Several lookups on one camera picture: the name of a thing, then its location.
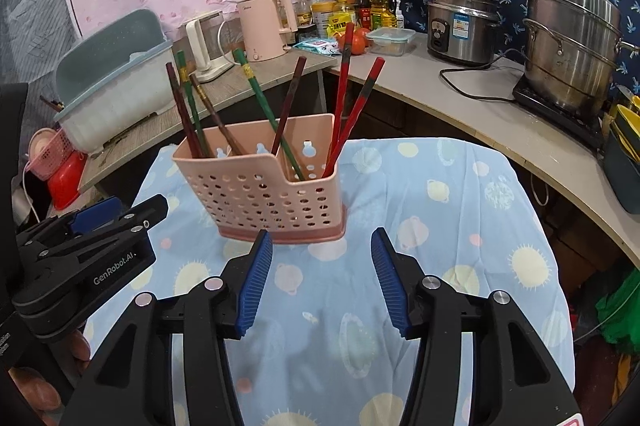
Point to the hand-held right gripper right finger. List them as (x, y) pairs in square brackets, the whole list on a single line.
[(387, 281)]

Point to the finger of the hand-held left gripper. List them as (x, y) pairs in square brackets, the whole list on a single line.
[(95, 213), (130, 221)]

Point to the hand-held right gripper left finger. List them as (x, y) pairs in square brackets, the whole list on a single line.
[(255, 281)]

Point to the pink perforated utensil holder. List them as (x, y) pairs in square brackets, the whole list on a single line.
[(250, 201)]

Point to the dark brown chopstick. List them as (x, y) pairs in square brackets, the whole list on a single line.
[(180, 105)]

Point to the brown chopstick with gold band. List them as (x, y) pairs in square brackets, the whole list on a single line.
[(202, 91)]

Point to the bright red chopstick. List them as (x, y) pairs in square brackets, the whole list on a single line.
[(345, 70), (362, 95)]

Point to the dark red chopstick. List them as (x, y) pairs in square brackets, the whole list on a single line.
[(295, 83)]

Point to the person's left hand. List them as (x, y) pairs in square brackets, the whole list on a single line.
[(35, 393)]

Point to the red plastic basin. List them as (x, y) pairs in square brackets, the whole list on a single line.
[(67, 183)]

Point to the small pink basket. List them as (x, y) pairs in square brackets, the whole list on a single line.
[(50, 153)]

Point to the blue printed tablecloth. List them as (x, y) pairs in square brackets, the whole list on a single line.
[(450, 231)]

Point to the grey-blue dish drainer box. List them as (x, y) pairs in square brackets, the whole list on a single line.
[(110, 105)]

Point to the green chopstick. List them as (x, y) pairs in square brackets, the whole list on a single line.
[(184, 68), (248, 73)]

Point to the grey side table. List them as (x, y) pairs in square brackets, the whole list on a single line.
[(240, 80)]

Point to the curved wooden counter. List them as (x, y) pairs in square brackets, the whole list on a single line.
[(500, 115)]

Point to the pink electric kettle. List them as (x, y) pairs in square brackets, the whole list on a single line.
[(260, 30)]

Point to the green cloth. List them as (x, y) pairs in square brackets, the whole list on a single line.
[(620, 311)]

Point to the black induction cooker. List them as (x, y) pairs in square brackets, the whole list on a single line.
[(550, 110)]

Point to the clear food container green lid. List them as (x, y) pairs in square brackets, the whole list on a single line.
[(390, 41)]

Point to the red tomato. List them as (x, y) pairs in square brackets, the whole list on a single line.
[(360, 43)]

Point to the blue snack packet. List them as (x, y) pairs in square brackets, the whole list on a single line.
[(315, 46)]

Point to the dark green storage box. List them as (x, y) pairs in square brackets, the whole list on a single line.
[(622, 165)]

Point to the steel rice cooker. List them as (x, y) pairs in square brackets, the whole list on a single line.
[(465, 30)]

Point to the small white bottle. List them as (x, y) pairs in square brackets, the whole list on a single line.
[(399, 15)]

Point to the yellow tin can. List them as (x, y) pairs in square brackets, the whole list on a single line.
[(322, 20)]

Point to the cooking oil bottle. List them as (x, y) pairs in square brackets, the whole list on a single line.
[(382, 5)]

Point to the dark soy sauce bottle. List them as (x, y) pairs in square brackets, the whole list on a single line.
[(363, 5)]

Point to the stacked steel steamer pot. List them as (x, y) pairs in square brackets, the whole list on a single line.
[(570, 50)]

